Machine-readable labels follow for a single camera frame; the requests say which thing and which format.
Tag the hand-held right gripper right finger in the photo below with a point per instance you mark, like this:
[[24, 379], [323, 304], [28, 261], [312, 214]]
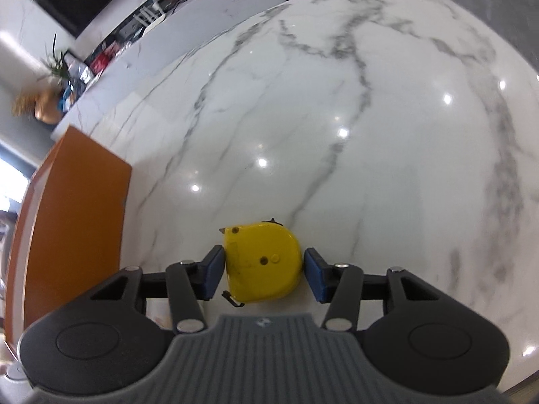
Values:
[[318, 273]]

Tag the gold vase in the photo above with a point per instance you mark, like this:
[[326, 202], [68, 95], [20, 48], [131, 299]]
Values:
[[48, 107]]

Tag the red gift box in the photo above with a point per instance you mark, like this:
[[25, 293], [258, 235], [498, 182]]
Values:
[[103, 59]]

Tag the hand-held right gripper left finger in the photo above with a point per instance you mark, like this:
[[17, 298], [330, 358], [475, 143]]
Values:
[[214, 271]]

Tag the blue snack bag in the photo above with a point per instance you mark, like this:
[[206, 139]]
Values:
[[71, 92]]

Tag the yellow tape measure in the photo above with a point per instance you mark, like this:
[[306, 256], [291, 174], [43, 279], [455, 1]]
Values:
[[261, 261]]

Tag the green plant in glass vase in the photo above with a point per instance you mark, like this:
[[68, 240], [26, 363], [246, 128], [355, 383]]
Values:
[[57, 65]]

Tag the white router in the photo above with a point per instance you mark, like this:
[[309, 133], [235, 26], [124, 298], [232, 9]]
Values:
[[149, 17]]

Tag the dried flowers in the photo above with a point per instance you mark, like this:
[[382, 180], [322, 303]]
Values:
[[23, 105]]

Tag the orange cardboard box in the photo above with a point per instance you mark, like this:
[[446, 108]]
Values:
[[75, 210]]

